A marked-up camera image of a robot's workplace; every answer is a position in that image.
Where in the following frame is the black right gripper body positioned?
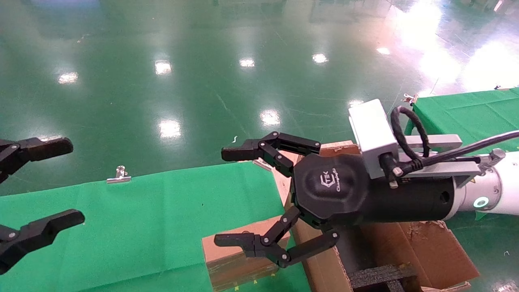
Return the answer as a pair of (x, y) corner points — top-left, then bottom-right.
(292, 153), (455, 232)

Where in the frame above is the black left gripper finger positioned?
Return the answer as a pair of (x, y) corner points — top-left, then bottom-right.
(0, 137), (74, 184)
(0, 209), (86, 274)

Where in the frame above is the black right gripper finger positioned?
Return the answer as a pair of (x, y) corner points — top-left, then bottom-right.
(214, 206), (340, 268)
(221, 131), (322, 178)

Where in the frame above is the small brown cardboard box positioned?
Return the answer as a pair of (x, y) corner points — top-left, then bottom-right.
(202, 215), (291, 292)

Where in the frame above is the large open brown carton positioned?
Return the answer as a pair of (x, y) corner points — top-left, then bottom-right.
(284, 141), (481, 292)

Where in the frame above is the large green table cloth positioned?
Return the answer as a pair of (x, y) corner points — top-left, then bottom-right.
(0, 161), (311, 292)

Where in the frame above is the black foam insert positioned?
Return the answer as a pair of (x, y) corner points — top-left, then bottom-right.
(349, 263), (418, 292)

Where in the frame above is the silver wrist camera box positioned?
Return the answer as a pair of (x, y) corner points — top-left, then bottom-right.
(348, 99), (400, 180)

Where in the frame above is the black camera cable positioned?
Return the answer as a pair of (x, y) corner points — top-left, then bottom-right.
(390, 105), (519, 176)

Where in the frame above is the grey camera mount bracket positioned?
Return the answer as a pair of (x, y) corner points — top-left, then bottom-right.
(399, 135), (500, 188)

